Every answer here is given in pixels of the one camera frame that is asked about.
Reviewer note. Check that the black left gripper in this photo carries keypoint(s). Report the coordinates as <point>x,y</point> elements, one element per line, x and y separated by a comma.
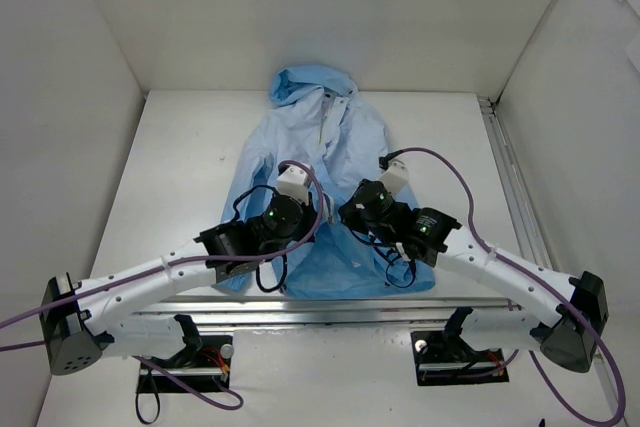
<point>310,226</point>

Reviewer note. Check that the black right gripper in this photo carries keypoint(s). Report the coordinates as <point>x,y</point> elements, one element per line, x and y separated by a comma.
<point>347,211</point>

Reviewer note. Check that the light blue hooded jacket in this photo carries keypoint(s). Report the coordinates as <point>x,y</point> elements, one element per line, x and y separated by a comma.
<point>319,118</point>

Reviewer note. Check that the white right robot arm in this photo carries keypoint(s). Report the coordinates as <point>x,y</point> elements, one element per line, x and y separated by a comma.
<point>562,313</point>

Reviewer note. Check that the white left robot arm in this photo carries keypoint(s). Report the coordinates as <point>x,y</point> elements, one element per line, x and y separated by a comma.
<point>86,320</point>

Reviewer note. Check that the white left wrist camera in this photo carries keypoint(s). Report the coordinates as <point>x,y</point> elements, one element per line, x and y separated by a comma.
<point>293,181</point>

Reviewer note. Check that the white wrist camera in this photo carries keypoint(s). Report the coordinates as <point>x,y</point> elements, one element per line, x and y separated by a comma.
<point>293,181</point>
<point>394,175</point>

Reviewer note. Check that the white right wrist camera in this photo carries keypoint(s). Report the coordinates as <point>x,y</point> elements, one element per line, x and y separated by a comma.
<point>394,175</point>

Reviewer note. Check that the aluminium front rail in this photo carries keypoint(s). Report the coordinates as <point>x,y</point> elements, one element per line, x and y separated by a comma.
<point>217,314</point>

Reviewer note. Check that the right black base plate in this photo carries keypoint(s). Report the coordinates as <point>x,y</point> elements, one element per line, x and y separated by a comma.
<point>438,363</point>

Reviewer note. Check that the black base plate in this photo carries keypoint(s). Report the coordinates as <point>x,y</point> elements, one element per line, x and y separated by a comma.
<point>438,363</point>
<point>205,371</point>

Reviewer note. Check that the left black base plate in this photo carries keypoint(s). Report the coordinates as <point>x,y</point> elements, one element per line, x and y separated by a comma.
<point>205,371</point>

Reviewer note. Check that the aluminium side rail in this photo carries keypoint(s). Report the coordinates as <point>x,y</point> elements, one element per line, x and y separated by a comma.
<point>533,247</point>

